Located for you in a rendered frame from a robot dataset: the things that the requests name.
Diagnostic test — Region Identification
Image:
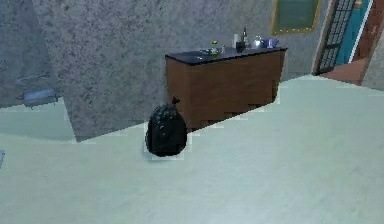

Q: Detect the black rubbish bag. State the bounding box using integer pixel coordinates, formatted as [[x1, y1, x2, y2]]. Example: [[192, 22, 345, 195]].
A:
[[144, 96, 188, 158]]

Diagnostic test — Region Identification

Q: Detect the brown cabinet with black top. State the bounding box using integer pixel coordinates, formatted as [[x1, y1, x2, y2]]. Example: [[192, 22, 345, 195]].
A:
[[164, 46, 288, 132]]

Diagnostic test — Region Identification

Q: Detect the green yellow small bottle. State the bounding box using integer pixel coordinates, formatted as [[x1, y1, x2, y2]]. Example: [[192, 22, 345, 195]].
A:
[[209, 40, 220, 57]]

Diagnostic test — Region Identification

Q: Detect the dark glass bottle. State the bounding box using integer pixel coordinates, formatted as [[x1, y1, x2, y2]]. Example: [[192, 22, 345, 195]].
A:
[[241, 27, 250, 50]]

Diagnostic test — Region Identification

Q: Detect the silver kettle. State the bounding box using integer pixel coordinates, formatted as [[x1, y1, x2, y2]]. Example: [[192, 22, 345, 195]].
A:
[[251, 35, 266, 50]]

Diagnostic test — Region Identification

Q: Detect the blue bowl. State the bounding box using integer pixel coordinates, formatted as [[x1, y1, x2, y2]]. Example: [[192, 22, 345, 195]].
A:
[[264, 37, 280, 50]]

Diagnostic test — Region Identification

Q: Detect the gold framed green picture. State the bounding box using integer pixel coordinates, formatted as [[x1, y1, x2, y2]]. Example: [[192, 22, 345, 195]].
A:
[[270, 0, 323, 36]]

